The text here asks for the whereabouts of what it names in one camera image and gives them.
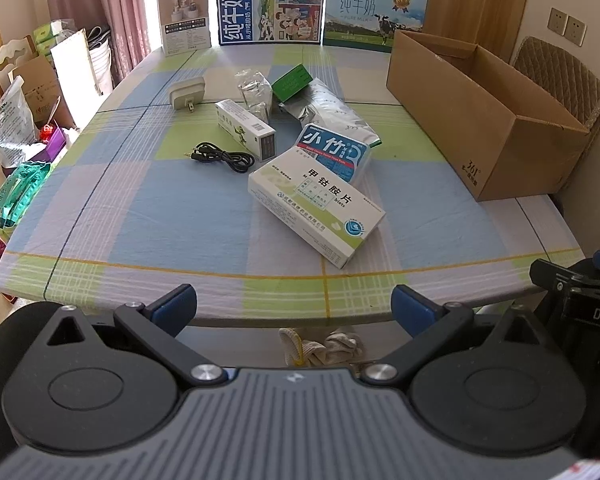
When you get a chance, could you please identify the narrow white medicine box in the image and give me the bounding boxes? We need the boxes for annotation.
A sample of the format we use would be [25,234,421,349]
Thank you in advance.
[215,100,277,158]

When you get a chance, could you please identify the purple container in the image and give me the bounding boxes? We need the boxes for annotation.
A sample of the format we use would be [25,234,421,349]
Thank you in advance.
[27,127,67,163]

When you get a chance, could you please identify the checked cloth desktop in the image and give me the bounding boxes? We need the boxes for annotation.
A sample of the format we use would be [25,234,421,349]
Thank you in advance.
[0,42,586,328]

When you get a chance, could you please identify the white printed plastic bag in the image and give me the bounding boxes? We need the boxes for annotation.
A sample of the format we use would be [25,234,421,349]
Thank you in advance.
[0,76,37,168]

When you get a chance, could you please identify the clear plastic wrapper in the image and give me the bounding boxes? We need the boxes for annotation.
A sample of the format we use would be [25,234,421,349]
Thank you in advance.
[235,70,273,123]

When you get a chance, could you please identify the brown cardboard box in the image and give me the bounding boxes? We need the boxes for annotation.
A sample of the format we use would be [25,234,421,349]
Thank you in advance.
[386,29,591,203]

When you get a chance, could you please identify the blue milk carton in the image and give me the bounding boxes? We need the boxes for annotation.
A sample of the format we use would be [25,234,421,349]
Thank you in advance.
[214,0,327,47]

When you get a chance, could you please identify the green box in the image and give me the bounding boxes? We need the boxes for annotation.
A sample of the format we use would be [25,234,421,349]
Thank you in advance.
[271,63,313,103]

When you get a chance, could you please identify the silver foil bag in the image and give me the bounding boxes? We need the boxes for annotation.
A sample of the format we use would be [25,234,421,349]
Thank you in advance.
[279,77,382,148]

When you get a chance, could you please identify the green packets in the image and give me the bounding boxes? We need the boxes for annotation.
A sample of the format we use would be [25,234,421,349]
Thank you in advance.
[0,160,53,228]

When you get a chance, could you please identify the green tissue boxes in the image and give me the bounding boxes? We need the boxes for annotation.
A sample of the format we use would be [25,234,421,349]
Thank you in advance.
[32,20,76,56]

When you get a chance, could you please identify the white carved chair back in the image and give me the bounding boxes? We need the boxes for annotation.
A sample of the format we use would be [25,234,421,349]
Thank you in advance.
[0,35,38,96]

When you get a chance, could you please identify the cow print milk carton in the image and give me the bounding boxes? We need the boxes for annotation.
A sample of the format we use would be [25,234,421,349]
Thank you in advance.
[322,0,429,55]

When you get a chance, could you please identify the large white medicine box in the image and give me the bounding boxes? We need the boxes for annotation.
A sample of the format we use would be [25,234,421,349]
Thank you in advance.
[248,147,387,270]

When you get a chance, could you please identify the quilted chair back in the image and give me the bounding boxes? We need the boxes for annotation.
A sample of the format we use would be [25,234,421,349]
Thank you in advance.
[512,36,600,131]

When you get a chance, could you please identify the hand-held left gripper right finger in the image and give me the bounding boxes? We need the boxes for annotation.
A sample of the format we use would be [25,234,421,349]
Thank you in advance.
[360,284,552,389]

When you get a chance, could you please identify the black audio cable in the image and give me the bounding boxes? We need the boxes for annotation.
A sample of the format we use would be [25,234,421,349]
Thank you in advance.
[184,141,256,173]

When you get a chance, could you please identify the beige cloth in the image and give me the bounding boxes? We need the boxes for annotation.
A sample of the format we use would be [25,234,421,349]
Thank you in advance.
[279,327,366,366]

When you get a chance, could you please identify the beige wall socket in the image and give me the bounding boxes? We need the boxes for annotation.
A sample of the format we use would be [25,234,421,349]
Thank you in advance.
[547,7,568,36]
[565,15,587,47]

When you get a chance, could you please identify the white product box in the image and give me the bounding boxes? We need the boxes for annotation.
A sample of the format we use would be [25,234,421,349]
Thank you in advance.
[155,0,212,57]

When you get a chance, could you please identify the blue tissue pack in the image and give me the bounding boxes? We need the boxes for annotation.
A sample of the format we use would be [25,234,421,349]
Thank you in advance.
[296,123,373,186]

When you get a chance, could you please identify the small brown carton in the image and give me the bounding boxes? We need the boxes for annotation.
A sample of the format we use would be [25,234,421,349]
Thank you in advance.
[12,55,76,128]

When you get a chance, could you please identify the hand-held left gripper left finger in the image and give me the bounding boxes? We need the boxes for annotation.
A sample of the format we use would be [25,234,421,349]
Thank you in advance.
[41,284,229,389]

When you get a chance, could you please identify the white power adapter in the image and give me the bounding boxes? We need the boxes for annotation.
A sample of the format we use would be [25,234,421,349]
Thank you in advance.
[168,77,207,113]

